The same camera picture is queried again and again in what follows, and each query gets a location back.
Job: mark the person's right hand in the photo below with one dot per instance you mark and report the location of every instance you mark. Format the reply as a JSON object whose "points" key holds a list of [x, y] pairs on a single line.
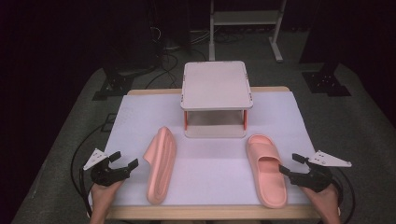
{"points": [[327, 202]]}

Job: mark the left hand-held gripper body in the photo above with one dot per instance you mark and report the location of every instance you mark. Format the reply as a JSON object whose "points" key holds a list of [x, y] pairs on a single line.
{"points": [[104, 175]]}

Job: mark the pink rubber slipper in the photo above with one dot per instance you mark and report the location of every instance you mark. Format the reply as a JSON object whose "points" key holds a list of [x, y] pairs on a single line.
{"points": [[267, 180], [162, 168]]}

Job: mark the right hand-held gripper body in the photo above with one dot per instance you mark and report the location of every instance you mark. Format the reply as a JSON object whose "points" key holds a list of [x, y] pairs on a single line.
{"points": [[314, 180]]}

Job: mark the black stand base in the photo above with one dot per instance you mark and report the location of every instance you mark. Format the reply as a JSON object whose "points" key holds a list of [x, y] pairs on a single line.
{"points": [[116, 84], [327, 82]]}

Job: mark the white metal desk frame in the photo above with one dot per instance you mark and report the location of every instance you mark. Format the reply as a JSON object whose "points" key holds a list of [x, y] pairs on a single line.
{"points": [[246, 17]]}

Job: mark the white two-tier shoe rack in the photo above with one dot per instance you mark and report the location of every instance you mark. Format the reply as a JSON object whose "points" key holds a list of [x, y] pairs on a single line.
{"points": [[216, 85]]}

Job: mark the person's left hand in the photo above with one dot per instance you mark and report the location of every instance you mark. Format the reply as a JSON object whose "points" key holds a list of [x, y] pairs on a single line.
{"points": [[102, 197]]}

